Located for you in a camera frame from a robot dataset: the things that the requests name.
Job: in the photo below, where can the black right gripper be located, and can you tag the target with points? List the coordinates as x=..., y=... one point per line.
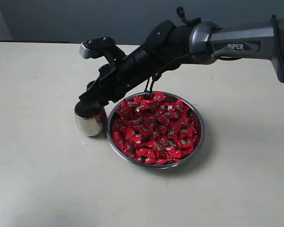
x=115, y=82

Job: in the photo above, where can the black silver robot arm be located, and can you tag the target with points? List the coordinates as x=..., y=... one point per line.
x=168, y=46

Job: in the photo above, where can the stainless steel cup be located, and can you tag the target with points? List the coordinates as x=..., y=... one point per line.
x=90, y=119

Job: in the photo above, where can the steel bowl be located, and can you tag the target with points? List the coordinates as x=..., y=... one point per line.
x=173, y=129

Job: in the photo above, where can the red candy left of pile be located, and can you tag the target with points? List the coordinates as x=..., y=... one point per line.
x=126, y=112

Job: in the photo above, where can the red candy of pile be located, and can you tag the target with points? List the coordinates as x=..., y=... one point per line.
x=159, y=97
x=145, y=152
x=126, y=112

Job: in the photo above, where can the red candy top of pile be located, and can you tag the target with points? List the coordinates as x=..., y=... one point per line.
x=159, y=97

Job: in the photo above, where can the red candy front of pile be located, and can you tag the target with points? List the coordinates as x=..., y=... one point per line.
x=145, y=152

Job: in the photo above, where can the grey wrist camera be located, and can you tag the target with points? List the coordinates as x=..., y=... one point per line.
x=101, y=47

